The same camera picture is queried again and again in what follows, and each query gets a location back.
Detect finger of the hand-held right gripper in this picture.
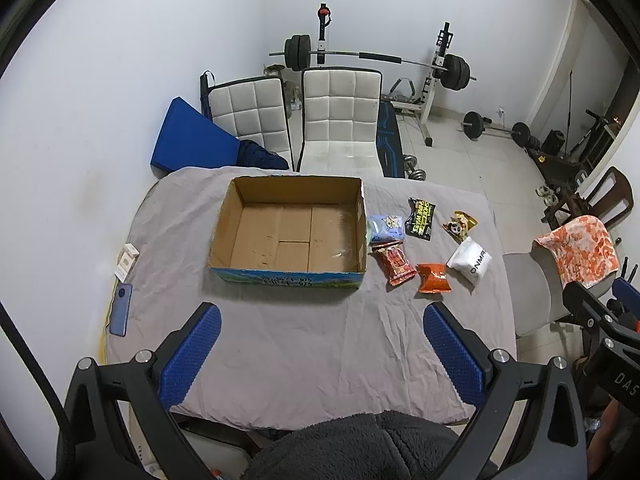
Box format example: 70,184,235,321
607,278,640,318
562,282,640,341

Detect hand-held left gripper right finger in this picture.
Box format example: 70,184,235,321
422,302,587,480

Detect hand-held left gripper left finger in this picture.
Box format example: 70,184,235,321
59,301,222,480

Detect orange snack packet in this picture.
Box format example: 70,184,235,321
416,262,453,295

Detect white soft packet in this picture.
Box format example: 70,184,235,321
446,236,494,282

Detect red snack packet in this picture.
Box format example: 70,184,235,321
372,241,417,287

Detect gold panda snack packet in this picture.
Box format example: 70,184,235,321
442,211,479,240

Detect black yellow snack packet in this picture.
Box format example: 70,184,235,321
405,197,435,238

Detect light blue tissue packet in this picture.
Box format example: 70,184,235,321
367,214,405,247

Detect cardboard box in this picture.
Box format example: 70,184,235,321
208,175,368,292

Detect person's right forearm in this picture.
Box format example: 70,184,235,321
587,400,640,480

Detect grey chair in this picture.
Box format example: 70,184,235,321
502,252,616,338

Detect blue smartphone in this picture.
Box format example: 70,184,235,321
110,282,133,337

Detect brown wooden chair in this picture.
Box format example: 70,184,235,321
542,166,635,241

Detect small white box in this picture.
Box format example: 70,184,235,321
114,243,140,281

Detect black speaker box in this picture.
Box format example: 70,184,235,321
541,130,566,157

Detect short barbell with black plates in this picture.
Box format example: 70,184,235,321
462,111,532,148

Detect dark blue jacket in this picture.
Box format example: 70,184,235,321
237,139,291,171

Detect blue folded mat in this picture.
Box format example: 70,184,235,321
150,97,241,178

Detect black blue bench pad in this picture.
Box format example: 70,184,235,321
376,101,407,179

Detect white padded chair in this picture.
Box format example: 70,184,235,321
206,76,296,171
296,67,385,178

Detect white weight bench rack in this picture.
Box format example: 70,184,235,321
315,4,453,148

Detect black blue tube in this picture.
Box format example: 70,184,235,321
199,71,217,116

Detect long barbell with black plates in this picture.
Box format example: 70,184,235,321
269,35,477,92

